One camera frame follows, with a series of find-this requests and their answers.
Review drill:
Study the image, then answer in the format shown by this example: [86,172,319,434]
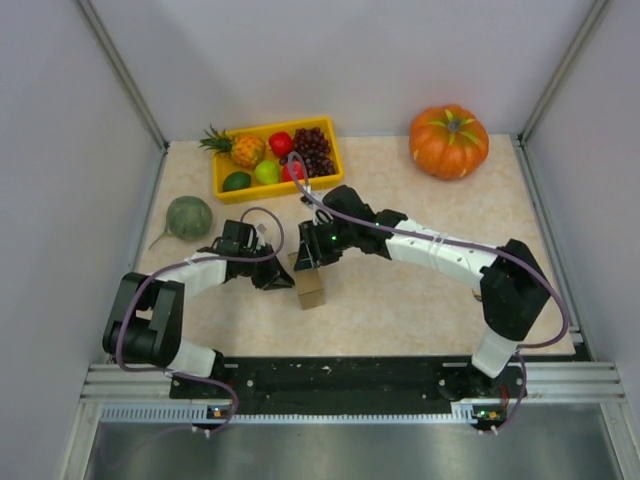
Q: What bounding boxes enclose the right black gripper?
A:
[294,218,356,274]

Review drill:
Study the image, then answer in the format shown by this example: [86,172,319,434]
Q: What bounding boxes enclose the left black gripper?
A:
[239,242,295,290]

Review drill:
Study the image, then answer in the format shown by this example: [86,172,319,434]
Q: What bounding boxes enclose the brown cardboard express box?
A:
[292,269,326,311]

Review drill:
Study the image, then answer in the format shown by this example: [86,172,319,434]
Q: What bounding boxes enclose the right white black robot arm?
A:
[294,185,550,400]

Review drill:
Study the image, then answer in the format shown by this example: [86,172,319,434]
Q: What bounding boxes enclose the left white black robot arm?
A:
[102,220,295,397]

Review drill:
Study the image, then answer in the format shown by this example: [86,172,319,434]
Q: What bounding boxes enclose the red toy apple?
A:
[281,160,306,183]

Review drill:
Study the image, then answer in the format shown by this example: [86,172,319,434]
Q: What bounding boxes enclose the green toy pear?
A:
[254,160,281,185]

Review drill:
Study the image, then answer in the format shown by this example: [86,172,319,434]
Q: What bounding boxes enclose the green toy lime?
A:
[222,171,252,192]

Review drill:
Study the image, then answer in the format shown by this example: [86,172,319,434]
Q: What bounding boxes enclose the green toy melon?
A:
[149,195,213,249]

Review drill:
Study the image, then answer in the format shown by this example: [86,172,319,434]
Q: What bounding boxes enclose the purple toy grapes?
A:
[293,127,336,178]

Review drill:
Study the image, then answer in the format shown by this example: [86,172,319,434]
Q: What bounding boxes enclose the red toy tomato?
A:
[268,131,294,158]

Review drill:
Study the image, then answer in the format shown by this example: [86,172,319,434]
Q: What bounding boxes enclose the toy pineapple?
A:
[199,125,266,169]

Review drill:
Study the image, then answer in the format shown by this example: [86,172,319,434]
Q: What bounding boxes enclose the yellow plastic tray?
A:
[210,117,344,204]

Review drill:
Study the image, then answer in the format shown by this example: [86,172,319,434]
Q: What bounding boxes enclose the orange toy pumpkin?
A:
[409,104,490,180]

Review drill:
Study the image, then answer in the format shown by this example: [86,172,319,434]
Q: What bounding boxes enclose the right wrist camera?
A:
[300,185,333,225]

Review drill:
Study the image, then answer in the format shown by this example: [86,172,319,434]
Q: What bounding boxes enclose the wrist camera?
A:
[250,223,268,252]
[300,185,333,225]

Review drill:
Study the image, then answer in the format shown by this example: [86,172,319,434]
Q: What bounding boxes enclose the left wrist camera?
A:
[250,223,268,252]

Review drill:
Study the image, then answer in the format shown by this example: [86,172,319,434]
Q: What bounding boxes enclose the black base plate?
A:
[169,355,529,416]

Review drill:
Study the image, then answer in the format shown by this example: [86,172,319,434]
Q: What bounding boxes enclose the aluminium rail frame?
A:
[81,362,626,404]

